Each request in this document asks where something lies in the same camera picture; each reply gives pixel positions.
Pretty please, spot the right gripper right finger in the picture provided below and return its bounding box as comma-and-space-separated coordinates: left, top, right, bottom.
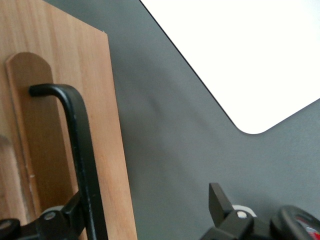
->
199, 182, 256, 240

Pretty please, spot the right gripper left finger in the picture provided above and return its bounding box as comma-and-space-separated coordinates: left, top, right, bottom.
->
35, 191, 83, 240

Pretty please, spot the black metal drawer handle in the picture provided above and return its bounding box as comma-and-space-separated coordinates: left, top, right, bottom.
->
28, 83, 109, 240

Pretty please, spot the white cutting board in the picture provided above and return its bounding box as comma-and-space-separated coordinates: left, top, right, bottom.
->
139, 0, 320, 135

